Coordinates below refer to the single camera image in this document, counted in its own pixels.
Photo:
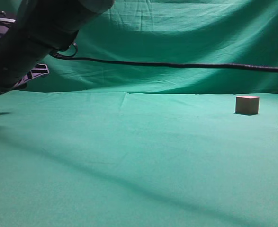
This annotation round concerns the green cloth backdrop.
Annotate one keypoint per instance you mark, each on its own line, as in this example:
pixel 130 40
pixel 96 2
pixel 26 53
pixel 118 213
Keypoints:
pixel 101 145

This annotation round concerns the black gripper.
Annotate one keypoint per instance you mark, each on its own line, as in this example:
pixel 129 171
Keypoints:
pixel 23 47

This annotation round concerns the wooden cube block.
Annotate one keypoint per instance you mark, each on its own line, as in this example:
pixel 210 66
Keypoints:
pixel 247 105

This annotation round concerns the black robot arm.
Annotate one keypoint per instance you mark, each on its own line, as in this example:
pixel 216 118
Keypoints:
pixel 67 14

